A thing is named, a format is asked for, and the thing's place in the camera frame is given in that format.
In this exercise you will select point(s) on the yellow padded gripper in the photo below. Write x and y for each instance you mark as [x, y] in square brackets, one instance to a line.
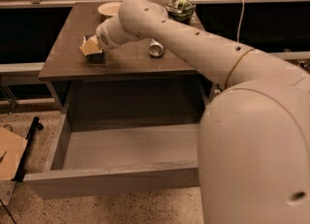
[107, 39]

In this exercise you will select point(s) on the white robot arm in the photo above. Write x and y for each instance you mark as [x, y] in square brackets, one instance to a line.
[254, 147]

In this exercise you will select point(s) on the grey drawer cabinet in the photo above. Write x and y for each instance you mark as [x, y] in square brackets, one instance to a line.
[66, 62]

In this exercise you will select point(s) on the open grey top drawer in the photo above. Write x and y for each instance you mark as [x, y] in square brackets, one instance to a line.
[124, 136]

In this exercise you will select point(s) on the white paper bowl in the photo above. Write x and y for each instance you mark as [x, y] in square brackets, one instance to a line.
[109, 9]

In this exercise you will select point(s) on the silver blue drink can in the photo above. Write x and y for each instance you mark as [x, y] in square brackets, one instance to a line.
[156, 49]

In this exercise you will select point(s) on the black metal bar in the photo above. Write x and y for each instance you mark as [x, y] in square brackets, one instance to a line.
[35, 125]

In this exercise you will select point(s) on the green chip bag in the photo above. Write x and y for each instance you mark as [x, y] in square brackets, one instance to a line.
[181, 10]

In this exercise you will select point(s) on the cardboard sheet left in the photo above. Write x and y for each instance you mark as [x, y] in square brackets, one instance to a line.
[12, 147]

